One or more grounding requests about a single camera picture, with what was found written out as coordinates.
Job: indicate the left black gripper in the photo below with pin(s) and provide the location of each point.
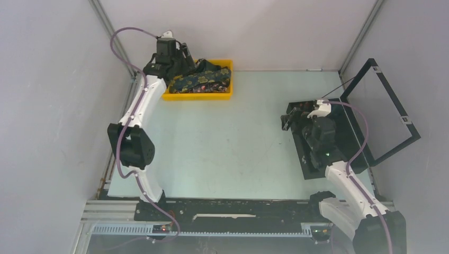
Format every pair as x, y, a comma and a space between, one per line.
188, 63

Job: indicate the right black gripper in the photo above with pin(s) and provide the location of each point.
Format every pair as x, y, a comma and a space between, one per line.
296, 115

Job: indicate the navy gold floral tie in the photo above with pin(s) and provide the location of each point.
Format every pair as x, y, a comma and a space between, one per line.
217, 81

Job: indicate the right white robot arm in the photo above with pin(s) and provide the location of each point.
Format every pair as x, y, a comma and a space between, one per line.
366, 221

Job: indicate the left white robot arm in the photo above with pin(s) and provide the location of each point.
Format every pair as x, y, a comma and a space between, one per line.
133, 149

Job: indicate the black storage box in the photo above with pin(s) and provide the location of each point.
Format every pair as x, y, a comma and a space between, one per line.
336, 140

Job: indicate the dark green tie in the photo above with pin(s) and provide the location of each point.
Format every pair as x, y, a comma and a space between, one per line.
203, 65

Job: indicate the yellow plastic bin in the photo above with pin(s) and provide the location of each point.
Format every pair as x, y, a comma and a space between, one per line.
167, 96

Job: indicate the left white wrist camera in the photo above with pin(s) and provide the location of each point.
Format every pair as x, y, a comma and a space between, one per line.
167, 34

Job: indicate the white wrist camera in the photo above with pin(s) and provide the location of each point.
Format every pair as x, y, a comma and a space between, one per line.
322, 109
167, 34

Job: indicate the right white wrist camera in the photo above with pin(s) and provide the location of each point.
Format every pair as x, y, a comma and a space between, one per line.
322, 109

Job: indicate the black box lid frame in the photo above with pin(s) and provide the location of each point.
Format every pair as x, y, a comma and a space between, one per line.
382, 123

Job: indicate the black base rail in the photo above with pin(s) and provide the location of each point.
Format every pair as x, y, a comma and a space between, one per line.
196, 215

